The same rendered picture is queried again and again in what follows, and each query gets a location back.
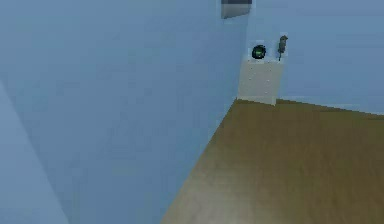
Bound grey framed wall picture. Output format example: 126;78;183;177
221;0;253;20

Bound white chest of drawers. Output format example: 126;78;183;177
236;59;285;107

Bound black round alarm clock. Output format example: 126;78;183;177
251;44;267;61

